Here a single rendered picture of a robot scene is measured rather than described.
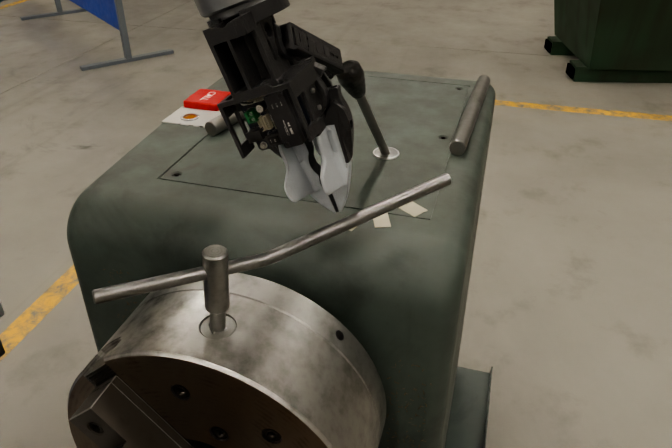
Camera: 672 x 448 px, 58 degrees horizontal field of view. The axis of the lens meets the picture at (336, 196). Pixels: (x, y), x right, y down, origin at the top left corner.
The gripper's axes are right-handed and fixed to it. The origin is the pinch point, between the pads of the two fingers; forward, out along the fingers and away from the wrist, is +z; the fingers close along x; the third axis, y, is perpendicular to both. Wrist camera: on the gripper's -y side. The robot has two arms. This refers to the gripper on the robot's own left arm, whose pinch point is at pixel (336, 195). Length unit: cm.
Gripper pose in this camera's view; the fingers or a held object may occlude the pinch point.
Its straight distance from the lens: 60.1
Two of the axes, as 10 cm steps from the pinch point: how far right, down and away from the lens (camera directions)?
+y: -2.8, 4.9, -8.3
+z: 3.5, 8.5, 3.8
